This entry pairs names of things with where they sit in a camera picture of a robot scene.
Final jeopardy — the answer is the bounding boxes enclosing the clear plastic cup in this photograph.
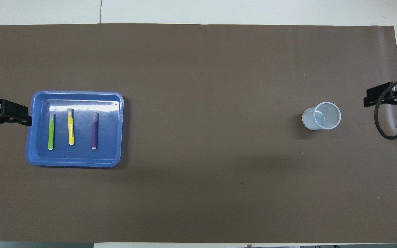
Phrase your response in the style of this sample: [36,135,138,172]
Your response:
[302,102,342,131]

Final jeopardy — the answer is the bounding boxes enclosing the blue plastic tray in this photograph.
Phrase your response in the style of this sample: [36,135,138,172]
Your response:
[25,91,124,168]

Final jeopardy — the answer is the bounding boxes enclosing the purple pen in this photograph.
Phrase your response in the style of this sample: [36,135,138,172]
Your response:
[91,112,99,150]

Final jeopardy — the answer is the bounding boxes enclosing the yellow pen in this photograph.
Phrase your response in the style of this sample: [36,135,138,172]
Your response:
[68,108,75,146]

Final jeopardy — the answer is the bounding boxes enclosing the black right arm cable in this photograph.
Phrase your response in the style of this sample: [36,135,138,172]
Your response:
[374,77,397,140]

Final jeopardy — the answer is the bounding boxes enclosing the brown table mat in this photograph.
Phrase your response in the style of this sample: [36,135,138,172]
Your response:
[0,23,397,244]

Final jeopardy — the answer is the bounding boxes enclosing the green pen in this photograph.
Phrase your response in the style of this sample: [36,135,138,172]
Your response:
[48,112,56,151]

